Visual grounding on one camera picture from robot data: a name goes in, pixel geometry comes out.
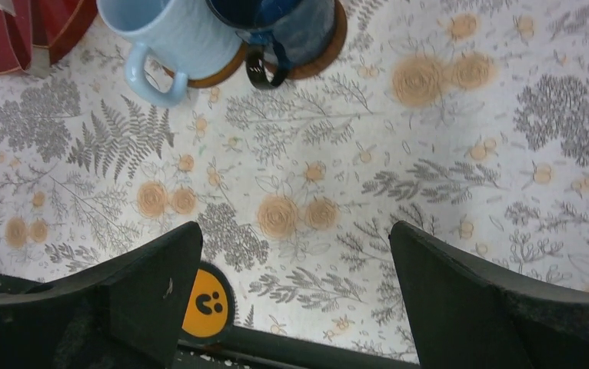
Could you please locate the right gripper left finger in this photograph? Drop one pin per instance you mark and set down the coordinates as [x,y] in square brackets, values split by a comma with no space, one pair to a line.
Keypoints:
[126,312]

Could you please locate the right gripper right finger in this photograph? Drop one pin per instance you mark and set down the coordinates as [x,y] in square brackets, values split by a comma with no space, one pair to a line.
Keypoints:
[466,312]

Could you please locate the orange face black coaster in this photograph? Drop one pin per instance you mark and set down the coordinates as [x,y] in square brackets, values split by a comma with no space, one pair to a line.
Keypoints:
[211,309]

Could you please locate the light brown wooden coaster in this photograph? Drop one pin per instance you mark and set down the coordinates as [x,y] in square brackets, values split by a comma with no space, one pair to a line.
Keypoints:
[194,61]

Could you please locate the white cat-paw food tongs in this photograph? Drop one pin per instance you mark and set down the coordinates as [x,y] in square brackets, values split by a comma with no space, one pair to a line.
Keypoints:
[27,37]

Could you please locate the light blue mug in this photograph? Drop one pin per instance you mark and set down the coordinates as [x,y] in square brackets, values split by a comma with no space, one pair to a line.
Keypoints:
[141,21]

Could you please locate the dark brown wooden coaster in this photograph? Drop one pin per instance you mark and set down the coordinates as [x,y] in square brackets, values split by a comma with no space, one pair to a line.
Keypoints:
[325,56]

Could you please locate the dark red round tray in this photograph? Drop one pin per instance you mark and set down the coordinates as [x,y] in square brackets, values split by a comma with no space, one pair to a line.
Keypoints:
[66,22]

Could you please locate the dark blue mug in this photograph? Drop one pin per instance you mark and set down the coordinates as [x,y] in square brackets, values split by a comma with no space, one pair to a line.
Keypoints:
[253,23]

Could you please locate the floral tablecloth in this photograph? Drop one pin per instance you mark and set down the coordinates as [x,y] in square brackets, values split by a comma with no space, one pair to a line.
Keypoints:
[467,119]

